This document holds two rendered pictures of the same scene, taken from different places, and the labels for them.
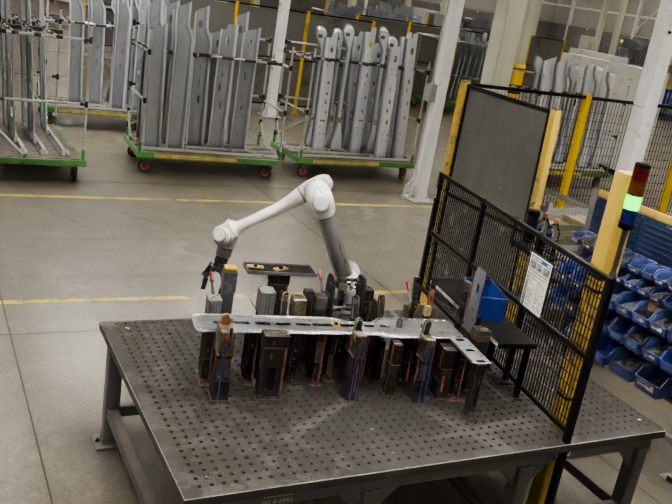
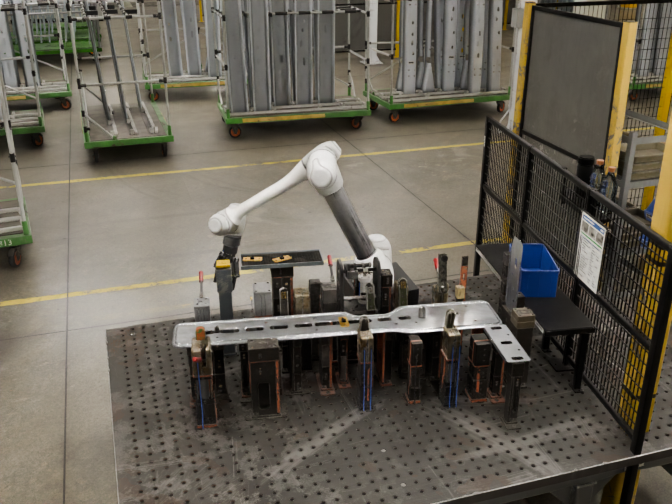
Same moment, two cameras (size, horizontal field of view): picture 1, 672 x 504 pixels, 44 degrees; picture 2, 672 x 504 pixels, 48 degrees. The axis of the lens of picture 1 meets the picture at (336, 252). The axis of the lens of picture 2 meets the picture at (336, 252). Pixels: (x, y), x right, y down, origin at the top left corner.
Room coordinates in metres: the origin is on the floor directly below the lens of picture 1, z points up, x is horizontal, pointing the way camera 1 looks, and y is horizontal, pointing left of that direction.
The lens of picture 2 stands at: (1.07, -0.58, 2.56)
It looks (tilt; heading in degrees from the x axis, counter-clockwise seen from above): 24 degrees down; 11
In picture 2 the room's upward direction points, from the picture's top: straight up
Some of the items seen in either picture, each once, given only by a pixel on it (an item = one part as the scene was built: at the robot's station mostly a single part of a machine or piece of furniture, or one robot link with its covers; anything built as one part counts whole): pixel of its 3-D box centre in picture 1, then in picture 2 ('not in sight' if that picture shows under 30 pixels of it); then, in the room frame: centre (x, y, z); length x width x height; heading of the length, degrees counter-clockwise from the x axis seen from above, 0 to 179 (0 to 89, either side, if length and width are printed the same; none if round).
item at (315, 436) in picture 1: (377, 378); (407, 375); (3.95, -0.33, 0.68); 2.56 x 1.61 x 0.04; 119
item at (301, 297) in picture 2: (293, 331); (302, 329); (3.90, 0.15, 0.89); 0.13 x 0.11 x 0.38; 20
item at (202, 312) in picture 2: (210, 330); (204, 337); (3.76, 0.55, 0.88); 0.11 x 0.10 x 0.36; 20
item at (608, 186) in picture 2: (552, 237); (608, 190); (4.19, -1.10, 1.53); 0.06 x 0.06 x 0.20
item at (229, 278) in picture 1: (225, 309); (226, 310); (3.96, 0.52, 0.92); 0.08 x 0.08 x 0.44; 20
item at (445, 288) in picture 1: (479, 311); (528, 284); (4.31, -0.84, 1.02); 0.90 x 0.22 x 0.03; 20
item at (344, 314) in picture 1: (340, 318); (358, 309); (4.04, -0.08, 0.94); 0.18 x 0.13 x 0.49; 110
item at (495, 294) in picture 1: (483, 298); (531, 269); (4.29, -0.84, 1.10); 0.30 x 0.17 x 0.13; 10
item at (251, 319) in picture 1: (332, 326); (339, 324); (3.80, -0.04, 1.00); 1.38 x 0.22 x 0.02; 110
